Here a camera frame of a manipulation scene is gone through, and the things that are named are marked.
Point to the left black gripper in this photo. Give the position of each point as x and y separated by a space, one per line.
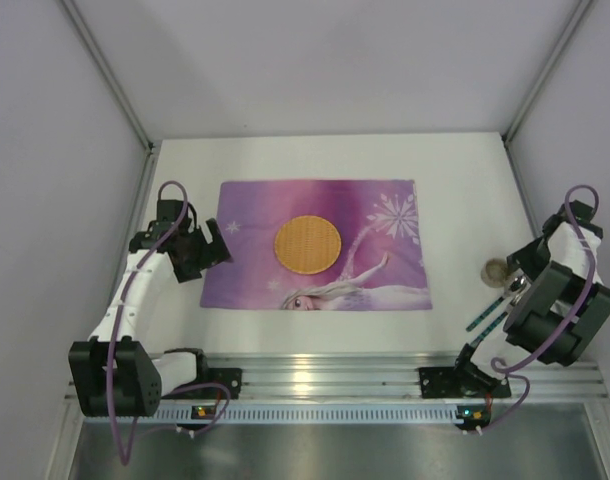
205 246

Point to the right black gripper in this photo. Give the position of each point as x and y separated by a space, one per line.
530 257

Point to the spoon with teal handle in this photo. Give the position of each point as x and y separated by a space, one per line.
511 289

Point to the speckled ceramic cup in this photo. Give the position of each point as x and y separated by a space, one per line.
495 273

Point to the round woven bamboo plate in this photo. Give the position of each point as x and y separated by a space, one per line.
307 245

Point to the purple printed placemat cloth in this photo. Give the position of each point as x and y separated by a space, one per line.
380 264

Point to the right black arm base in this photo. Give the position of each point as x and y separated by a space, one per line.
440 382

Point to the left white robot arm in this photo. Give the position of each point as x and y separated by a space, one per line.
111 370

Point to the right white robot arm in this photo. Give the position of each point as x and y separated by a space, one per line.
551 306

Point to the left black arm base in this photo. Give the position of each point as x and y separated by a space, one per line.
231 378

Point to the fork with teal handle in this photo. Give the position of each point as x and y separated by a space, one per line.
489 329

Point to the aluminium mounting rail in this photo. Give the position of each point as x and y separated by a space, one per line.
389 377

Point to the perforated grey cable duct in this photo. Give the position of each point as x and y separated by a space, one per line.
337 414

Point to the right aluminium frame post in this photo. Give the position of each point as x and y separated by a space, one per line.
555 54

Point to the aluminium frame post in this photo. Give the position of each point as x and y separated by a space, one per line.
84 33
555 54

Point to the left aluminium frame post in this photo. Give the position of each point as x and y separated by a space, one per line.
84 33

